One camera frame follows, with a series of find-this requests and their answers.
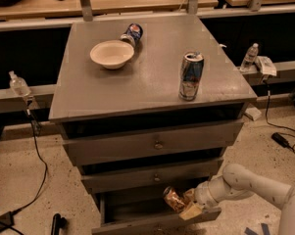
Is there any blue pepsi can lying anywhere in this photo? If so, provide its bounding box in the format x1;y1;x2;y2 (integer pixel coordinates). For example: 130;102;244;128
121;23;143;48

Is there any grey top drawer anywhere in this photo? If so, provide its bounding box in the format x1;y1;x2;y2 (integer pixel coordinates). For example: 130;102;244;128
64;120;243;166

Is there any white bowl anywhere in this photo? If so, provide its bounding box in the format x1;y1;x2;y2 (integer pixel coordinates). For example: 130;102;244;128
90;40;134;70

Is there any grey middle drawer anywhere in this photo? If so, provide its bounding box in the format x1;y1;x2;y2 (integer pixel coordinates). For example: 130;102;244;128
81;158;223;194

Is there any tall blue silver can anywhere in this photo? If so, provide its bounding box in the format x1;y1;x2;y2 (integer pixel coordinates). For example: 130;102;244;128
179;51;204;101

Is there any orange soda can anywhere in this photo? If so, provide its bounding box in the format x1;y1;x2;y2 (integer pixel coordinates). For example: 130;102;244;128
163;186;186;213

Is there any clear water bottle right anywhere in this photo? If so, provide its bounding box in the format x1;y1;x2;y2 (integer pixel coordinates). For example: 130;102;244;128
240;43;259;71

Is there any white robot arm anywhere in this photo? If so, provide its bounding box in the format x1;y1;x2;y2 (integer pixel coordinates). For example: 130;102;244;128
179;164;295;235

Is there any white packet on rail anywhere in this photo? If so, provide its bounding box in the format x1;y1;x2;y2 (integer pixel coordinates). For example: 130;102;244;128
255;56;277;76

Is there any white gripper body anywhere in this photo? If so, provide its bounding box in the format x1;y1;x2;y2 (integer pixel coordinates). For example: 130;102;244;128
194;181;218;209

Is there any grey wooden drawer cabinet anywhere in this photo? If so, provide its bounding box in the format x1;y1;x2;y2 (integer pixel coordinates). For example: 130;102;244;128
48;14;259;235

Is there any grey open bottom drawer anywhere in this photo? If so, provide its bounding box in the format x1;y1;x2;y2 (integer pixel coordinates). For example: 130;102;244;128
92;184;221;235

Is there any black object floor bottom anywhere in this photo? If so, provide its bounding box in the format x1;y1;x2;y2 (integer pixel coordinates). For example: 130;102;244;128
51;213;67;235

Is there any black cable left floor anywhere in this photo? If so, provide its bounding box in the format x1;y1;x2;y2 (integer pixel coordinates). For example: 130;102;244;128
11;108;49;215

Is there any black power adapter right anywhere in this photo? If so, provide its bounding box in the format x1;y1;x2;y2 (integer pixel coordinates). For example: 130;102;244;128
271;132;290;148

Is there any wooden desk background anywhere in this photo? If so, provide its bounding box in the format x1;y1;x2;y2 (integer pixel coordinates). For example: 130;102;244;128
0;0;188;21

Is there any white block on floor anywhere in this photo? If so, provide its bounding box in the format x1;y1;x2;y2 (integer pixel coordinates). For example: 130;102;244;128
245;107;262;120

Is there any black adapter bottom left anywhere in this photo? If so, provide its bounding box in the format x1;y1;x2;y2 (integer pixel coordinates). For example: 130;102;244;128
0;211;14;232

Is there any clear bottle on left rail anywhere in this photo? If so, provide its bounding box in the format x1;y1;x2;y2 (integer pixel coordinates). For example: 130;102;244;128
9;70;31;97

